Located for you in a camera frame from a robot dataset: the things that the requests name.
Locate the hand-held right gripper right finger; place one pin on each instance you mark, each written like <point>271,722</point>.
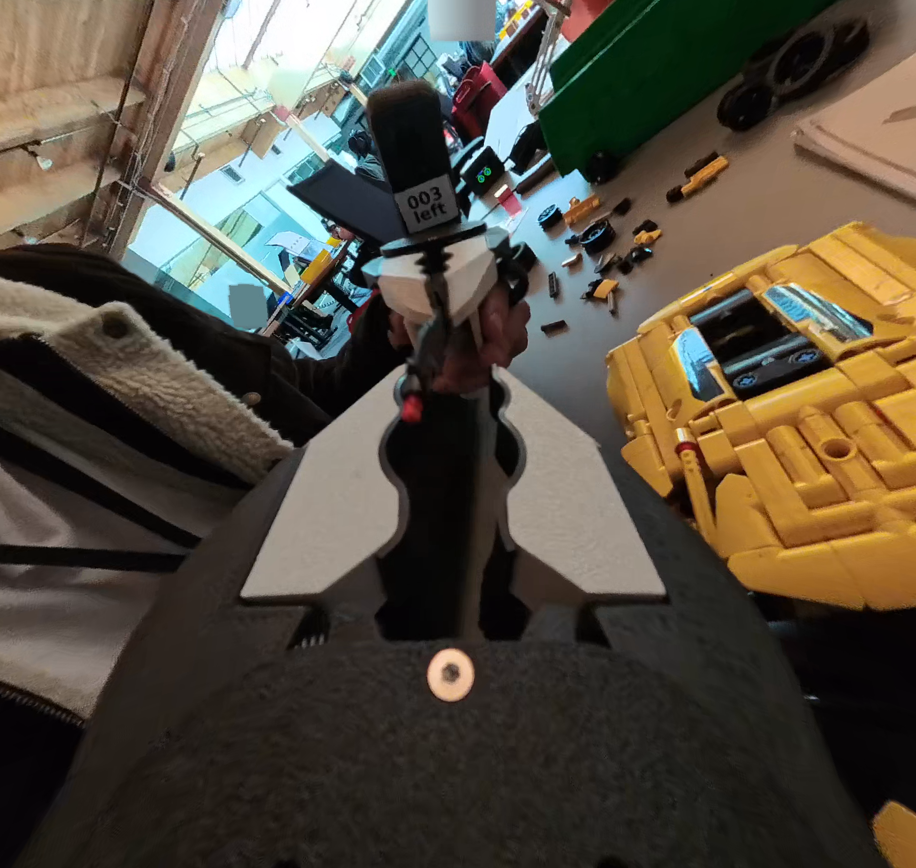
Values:
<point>579,517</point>

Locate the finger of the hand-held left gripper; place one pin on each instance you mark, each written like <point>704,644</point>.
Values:
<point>472,274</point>
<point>404,288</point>

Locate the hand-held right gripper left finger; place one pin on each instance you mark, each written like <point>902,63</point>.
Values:
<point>322,517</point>

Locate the small red pin piece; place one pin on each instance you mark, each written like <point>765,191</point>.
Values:
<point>411,408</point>

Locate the yellow brick car model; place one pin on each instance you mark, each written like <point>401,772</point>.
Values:
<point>787,453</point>

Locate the person's left hand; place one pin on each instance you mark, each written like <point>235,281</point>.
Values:
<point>494,338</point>

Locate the black device green lights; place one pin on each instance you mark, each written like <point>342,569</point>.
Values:
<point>483,170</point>

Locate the black angled screen back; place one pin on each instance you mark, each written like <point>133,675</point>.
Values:
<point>343,199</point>

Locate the yellow plastic bin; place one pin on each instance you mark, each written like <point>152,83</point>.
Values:
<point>318,265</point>

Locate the small black round piece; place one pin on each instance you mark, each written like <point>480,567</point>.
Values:
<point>551,217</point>

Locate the pile of small black yellow pieces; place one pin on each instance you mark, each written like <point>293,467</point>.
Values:
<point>644,238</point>

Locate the black fleece-lined jacket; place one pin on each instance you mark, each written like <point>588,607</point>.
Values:
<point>143,353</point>

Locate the white shirt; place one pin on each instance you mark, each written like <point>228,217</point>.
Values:
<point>71,610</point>

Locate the green plastic bin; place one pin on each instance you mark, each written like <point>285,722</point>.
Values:
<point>680,45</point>

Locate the open instruction booklet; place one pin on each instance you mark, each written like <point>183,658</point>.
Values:
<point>866,131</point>

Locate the small yellow brick piece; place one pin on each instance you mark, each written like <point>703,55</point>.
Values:
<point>898,836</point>

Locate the white lattice bracket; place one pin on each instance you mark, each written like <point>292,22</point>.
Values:
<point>547,52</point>

